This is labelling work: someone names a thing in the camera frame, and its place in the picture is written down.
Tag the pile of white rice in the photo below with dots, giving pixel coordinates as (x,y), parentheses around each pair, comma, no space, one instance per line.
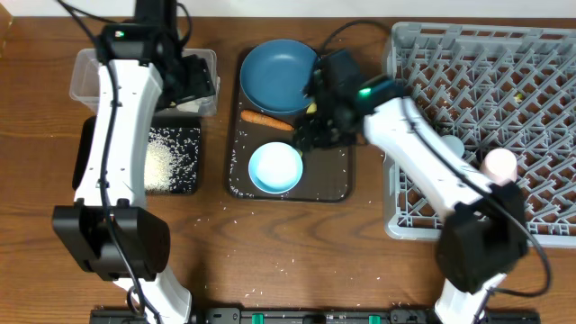
(162,164)

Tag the dark brown serving tray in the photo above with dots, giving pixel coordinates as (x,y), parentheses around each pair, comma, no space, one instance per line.
(328,175)

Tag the grey dishwasher rack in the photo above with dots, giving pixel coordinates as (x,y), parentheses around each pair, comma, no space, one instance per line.
(500,87)

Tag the clear plastic waste bin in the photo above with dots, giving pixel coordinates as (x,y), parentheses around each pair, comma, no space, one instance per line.
(84,85)

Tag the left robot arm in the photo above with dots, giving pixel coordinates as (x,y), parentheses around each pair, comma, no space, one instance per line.
(108,229)

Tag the black rectangular tray bin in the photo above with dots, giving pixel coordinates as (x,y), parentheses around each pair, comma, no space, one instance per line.
(180,157)

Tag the pink plastic cup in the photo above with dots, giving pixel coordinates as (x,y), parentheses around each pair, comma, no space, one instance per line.
(500,165)

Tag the orange carrot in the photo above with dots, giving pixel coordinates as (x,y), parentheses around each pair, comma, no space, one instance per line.
(261,119)

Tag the light blue rice bowl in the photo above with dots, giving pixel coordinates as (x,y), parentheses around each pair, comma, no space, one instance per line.
(275,168)

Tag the dark blue plate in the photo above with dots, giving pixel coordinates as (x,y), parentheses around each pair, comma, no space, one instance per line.
(274,74)

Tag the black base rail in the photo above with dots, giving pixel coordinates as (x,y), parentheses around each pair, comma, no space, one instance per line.
(236,316)

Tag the light blue plastic cup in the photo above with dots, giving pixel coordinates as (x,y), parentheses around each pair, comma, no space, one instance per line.
(455,145)

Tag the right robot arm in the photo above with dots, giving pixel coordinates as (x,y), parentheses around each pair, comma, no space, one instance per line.
(482,235)

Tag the yellow plastic spoon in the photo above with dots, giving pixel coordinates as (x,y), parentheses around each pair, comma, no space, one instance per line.
(312,108)

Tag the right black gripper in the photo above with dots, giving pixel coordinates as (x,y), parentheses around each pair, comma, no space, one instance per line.
(316,130)

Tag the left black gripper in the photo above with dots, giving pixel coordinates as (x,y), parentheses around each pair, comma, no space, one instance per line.
(193,84)

